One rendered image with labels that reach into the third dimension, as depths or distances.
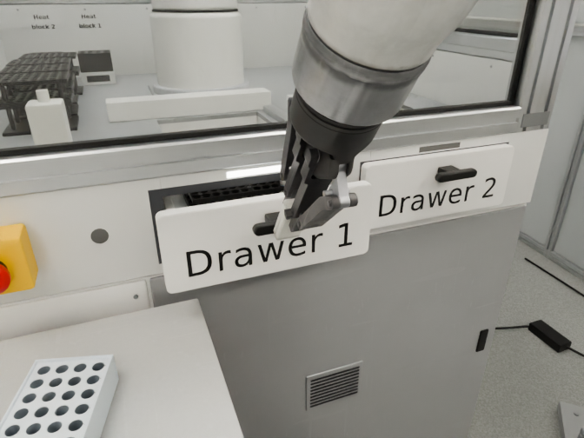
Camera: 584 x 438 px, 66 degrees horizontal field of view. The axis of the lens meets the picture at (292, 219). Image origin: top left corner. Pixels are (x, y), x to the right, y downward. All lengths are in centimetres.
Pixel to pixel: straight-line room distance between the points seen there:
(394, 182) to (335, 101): 43
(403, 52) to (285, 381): 70
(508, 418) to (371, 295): 89
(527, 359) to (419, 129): 127
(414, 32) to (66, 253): 52
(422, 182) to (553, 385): 118
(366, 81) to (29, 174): 44
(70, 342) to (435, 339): 70
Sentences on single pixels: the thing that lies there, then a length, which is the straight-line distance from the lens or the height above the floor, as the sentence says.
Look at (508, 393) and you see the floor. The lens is 173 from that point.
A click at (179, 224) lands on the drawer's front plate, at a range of 56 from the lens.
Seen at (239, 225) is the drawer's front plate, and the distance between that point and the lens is 57.
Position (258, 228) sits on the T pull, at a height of 91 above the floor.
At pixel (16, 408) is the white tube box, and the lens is 55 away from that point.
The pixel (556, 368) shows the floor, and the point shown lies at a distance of 189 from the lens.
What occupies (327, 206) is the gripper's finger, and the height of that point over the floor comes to 100.
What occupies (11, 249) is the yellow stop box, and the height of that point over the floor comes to 90.
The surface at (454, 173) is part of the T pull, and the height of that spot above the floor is 91.
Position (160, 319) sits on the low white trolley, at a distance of 66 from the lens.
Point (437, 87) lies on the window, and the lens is 77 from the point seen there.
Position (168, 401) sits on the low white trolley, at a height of 76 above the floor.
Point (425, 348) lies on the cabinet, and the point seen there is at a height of 50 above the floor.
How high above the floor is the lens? 116
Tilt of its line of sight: 26 degrees down
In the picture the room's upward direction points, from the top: straight up
